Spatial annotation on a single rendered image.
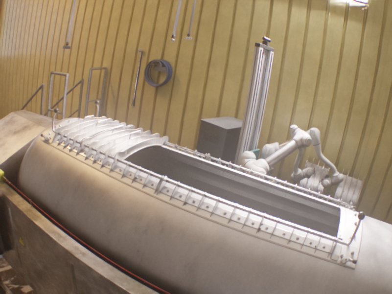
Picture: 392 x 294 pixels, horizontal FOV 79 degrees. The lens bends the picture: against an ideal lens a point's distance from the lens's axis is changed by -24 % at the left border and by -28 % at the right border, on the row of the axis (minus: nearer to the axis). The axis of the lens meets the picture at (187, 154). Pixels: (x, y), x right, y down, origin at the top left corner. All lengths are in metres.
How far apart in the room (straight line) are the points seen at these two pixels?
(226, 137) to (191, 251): 1.74
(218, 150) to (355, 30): 2.30
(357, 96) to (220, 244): 2.71
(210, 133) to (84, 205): 1.71
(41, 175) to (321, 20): 3.44
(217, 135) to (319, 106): 1.38
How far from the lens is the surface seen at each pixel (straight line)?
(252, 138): 3.34
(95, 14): 5.60
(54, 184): 2.16
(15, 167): 2.80
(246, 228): 1.56
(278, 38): 3.83
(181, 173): 2.63
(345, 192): 3.85
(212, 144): 3.19
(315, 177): 3.82
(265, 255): 1.51
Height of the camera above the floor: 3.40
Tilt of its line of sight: 20 degrees down
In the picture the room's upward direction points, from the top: 9 degrees clockwise
